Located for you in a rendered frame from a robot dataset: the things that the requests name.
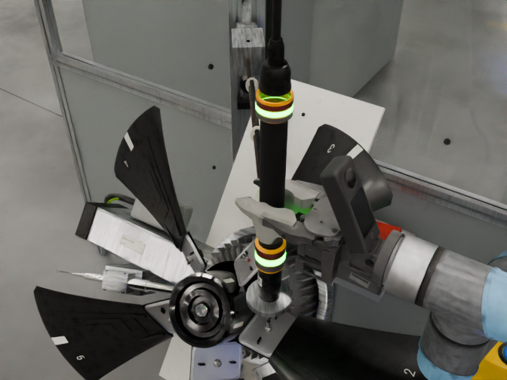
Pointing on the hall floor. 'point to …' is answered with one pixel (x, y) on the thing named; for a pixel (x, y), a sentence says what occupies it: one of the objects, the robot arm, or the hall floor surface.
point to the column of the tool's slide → (241, 117)
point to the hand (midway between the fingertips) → (253, 189)
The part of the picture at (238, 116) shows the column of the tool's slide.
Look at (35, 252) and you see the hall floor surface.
